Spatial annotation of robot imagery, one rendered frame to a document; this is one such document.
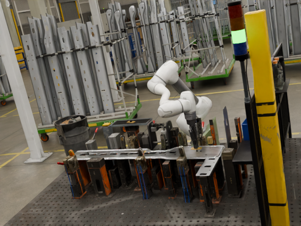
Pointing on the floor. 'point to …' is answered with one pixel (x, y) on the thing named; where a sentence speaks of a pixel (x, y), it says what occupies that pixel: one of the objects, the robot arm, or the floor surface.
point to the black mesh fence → (256, 157)
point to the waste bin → (73, 132)
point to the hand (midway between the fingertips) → (195, 143)
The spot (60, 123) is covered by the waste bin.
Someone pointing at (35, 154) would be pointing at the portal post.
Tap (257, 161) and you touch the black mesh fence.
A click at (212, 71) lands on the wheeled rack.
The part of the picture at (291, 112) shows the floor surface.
